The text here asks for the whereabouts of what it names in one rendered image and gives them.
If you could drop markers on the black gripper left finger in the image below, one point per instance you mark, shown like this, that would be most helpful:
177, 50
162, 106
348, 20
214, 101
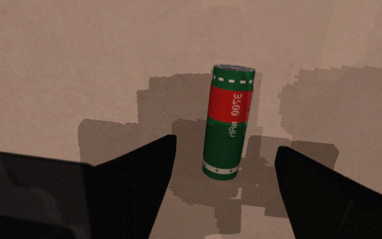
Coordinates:
118, 199

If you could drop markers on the green and red battery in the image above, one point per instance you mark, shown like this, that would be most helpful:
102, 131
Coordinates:
228, 113

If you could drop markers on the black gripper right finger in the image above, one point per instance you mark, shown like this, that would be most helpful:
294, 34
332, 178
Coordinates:
322, 203

